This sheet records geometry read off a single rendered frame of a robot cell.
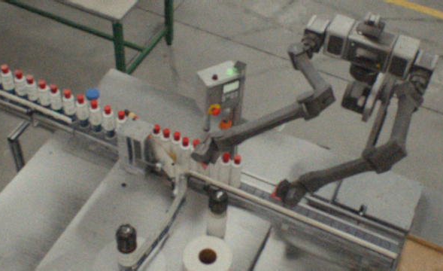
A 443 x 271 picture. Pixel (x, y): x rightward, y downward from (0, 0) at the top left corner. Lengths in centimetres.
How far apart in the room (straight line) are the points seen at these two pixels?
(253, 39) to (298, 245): 253
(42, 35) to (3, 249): 256
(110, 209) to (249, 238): 64
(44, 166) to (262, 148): 107
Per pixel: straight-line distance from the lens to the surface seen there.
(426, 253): 321
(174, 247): 298
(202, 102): 287
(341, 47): 307
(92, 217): 309
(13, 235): 316
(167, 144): 315
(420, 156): 470
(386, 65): 305
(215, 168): 310
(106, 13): 425
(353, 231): 312
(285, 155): 339
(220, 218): 285
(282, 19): 551
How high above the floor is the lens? 341
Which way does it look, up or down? 47 degrees down
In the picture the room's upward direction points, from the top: 5 degrees clockwise
